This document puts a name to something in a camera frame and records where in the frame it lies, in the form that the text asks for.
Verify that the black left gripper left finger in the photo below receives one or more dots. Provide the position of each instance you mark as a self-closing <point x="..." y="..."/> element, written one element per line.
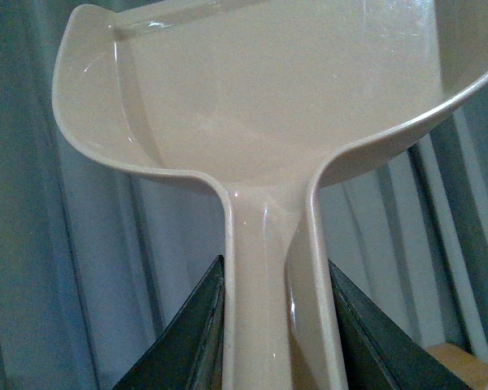
<point x="189" y="353"/>

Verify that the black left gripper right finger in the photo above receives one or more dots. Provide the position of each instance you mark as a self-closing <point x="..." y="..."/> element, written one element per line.
<point x="377" y="353"/>

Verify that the beige plastic dustpan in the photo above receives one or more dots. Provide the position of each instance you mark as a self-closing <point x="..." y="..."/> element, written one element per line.
<point x="262" y="103"/>

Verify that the wooden nightstand with drawers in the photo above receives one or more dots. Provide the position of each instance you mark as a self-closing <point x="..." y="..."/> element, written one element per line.
<point x="472" y="370"/>

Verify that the grey-white curtain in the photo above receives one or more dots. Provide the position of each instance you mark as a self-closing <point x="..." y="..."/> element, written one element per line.
<point x="93" y="264"/>

